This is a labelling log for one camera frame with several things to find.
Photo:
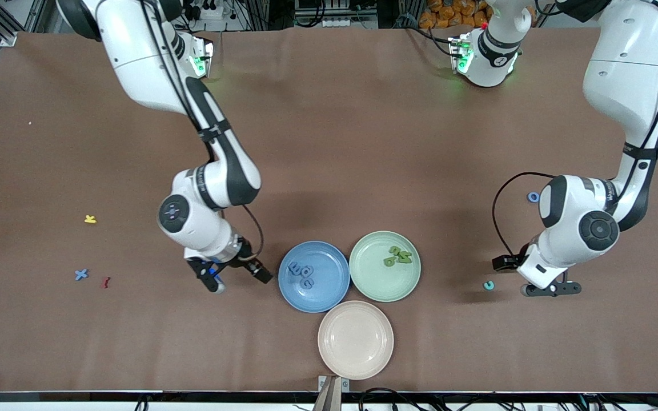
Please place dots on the bag of orange fruit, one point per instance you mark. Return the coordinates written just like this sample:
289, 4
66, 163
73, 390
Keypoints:
449, 14

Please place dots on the blue foam letter X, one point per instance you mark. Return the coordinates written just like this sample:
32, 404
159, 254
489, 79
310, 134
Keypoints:
81, 274

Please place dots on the black equipment rack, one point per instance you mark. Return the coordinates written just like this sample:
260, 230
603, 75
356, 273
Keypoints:
334, 7

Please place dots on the blue foam letter G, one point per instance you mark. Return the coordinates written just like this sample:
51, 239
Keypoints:
303, 283

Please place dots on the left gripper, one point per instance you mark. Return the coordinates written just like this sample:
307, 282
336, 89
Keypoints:
504, 262

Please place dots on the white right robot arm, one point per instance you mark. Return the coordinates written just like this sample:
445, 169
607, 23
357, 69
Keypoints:
140, 68

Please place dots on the brown table cover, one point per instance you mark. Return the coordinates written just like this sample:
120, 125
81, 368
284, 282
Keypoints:
329, 142

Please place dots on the black table edge rail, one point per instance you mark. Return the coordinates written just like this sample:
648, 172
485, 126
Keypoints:
77, 396

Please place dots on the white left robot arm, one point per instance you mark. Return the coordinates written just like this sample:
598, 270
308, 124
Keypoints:
620, 74

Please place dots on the beige round plate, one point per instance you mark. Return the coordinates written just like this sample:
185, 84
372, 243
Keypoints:
356, 340

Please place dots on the white power strip with plugs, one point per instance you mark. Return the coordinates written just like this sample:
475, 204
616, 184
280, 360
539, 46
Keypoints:
213, 12

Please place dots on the green foam letter N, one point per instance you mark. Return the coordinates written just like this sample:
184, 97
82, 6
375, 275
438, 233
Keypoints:
406, 257

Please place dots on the aluminium frame profile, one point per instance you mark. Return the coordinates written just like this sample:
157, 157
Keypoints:
8, 39

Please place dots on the green foam letter P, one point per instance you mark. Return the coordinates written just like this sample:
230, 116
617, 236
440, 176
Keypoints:
389, 262

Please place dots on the blue round plate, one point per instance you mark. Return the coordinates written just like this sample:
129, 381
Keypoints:
329, 297

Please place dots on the green foam letter U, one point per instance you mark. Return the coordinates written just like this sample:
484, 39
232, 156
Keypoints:
393, 249

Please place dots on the blue foam letter a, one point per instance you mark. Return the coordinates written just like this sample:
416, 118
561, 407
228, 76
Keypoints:
305, 268

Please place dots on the green round plate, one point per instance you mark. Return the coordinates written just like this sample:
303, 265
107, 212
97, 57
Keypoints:
374, 282

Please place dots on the blue foam letter E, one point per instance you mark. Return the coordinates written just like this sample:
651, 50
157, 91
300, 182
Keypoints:
295, 268

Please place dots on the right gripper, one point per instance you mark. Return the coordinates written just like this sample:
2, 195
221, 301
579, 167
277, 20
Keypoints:
245, 257

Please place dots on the blue foam letter O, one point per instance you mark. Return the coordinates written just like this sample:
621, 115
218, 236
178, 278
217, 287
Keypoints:
529, 197

